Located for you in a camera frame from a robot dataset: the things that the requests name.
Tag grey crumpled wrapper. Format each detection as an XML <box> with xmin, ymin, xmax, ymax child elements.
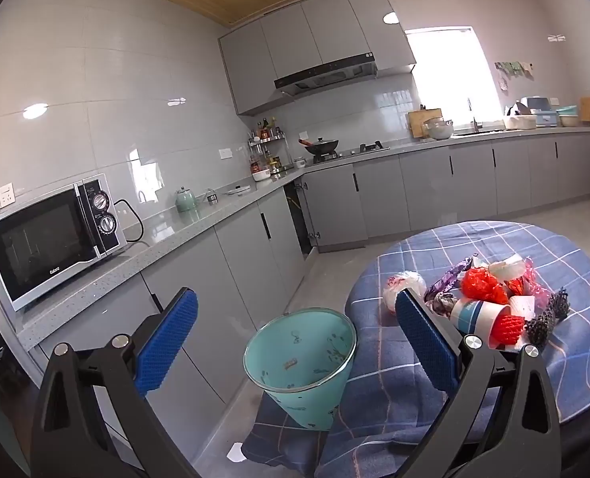
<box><xmin>432</xmin><ymin>291</ymin><xmax>457</xmax><ymax>317</ymax></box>

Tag dark grey foam net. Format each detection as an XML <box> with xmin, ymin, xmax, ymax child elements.
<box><xmin>548</xmin><ymin>286</ymin><xmax>572</xmax><ymax>320</ymax></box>
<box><xmin>524</xmin><ymin>309</ymin><xmax>557</xmax><ymax>349</ymax></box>

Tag grey upper cabinets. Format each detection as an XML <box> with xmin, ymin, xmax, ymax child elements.
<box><xmin>218</xmin><ymin>0</ymin><xmax>417</xmax><ymax>116</ymax></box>

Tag teal patterned bin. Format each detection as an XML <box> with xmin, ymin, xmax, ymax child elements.
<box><xmin>244</xmin><ymin>309</ymin><xmax>358</xmax><ymax>431</ymax></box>

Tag gas stove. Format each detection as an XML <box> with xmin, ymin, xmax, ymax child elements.
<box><xmin>311</xmin><ymin>142</ymin><xmax>391</xmax><ymax>164</ymax></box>

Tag silver and black microwave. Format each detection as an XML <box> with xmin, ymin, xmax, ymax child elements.
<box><xmin>0</xmin><ymin>174</ymin><xmax>129</xmax><ymax>312</ymax></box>

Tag black microwave cable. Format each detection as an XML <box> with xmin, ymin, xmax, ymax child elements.
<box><xmin>113</xmin><ymin>198</ymin><xmax>147</xmax><ymax>244</ymax></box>

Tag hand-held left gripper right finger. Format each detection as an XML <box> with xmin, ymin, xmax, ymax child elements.
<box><xmin>389</xmin><ymin>288</ymin><xmax>563</xmax><ymax>478</ymax></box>

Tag red foam net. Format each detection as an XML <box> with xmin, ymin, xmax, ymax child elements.
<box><xmin>489</xmin><ymin>311</ymin><xmax>527</xmax><ymax>347</ymax></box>

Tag white plastic bag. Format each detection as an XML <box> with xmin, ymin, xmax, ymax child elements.
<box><xmin>383</xmin><ymin>270</ymin><xmax>428</xmax><ymax>315</ymax></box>

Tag large mixing bowl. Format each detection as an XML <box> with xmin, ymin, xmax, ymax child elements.
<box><xmin>423</xmin><ymin>118</ymin><xmax>454</xmax><ymax>140</ymax></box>

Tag red plastic bag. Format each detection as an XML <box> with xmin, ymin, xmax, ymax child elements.
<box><xmin>461</xmin><ymin>266</ymin><xmax>510</xmax><ymax>306</ymax></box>

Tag blue dish container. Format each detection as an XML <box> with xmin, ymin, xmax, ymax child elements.
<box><xmin>519</xmin><ymin>96</ymin><xmax>559</xmax><ymax>127</ymax></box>

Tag teal kettle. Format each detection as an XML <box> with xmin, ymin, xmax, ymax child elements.
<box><xmin>175</xmin><ymin>186</ymin><xmax>196</xmax><ymax>213</ymax></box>

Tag hanging cloths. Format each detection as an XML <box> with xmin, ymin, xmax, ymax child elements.
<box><xmin>494</xmin><ymin>61</ymin><xmax>535</xmax><ymax>80</ymax></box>

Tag spice rack with bottles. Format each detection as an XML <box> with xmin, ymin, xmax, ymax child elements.
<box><xmin>249</xmin><ymin>117</ymin><xmax>283</xmax><ymax>172</ymax></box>

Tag metal spice rack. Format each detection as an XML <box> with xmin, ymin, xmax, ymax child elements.
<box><xmin>248</xmin><ymin>124</ymin><xmax>292</xmax><ymax>180</ymax></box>

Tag black wok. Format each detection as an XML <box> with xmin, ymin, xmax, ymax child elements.
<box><xmin>298</xmin><ymin>132</ymin><xmax>340</xmax><ymax>157</ymax></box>

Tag grey base cabinets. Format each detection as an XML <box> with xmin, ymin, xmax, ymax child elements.
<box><xmin>15</xmin><ymin>127</ymin><xmax>590</xmax><ymax>451</ymax></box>

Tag wooden cutting board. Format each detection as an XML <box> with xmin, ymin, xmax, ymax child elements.
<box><xmin>406</xmin><ymin>108</ymin><xmax>444</xmax><ymax>140</ymax></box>

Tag white plastic container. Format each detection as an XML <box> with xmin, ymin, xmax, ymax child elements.
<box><xmin>489</xmin><ymin>254</ymin><xmax>527</xmax><ymax>282</ymax></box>

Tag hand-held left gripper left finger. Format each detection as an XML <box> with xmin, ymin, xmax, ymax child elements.
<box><xmin>30</xmin><ymin>287</ymin><xmax>200</xmax><ymax>478</ymax></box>

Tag blue plaid tablecloth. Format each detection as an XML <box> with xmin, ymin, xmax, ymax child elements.
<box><xmin>242</xmin><ymin>220</ymin><xmax>590</xmax><ymax>478</ymax></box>

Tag black range hood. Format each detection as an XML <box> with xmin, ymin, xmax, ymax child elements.
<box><xmin>274</xmin><ymin>53</ymin><xmax>378</xmax><ymax>98</ymax></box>

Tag purple plastic wrapper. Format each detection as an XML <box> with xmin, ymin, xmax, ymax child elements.
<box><xmin>423</xmin><ymin>254</ymin><xmax>480</xmax><ymax>300</ymax></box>

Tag blue and white paper cup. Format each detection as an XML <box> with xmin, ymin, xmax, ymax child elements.
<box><xmin>449</xmin><ymin>296</ymin><xmax>512</xmax><ymax>349</ymax></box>

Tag bright window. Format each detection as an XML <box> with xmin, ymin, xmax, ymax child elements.
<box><xmin>403</xmin><ymin>26</ymin><xmax>506</xmax><ymax>133</ymax></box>

